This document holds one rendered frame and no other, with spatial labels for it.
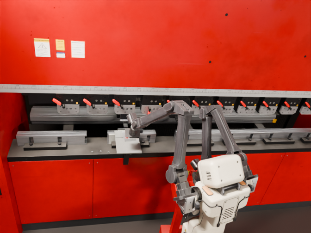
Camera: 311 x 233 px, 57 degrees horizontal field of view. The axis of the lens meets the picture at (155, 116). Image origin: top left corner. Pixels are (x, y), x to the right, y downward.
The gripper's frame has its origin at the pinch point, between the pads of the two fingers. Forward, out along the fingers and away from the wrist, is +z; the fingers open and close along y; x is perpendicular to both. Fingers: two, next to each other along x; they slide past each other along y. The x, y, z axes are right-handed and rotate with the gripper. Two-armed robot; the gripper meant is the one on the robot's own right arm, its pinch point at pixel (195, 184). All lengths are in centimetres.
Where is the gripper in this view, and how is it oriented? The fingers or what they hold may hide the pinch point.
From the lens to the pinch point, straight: 221.0
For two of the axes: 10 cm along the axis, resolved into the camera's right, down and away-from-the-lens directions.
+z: -1.3, 6.6, 7.4
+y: -0.6, -7.5, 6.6
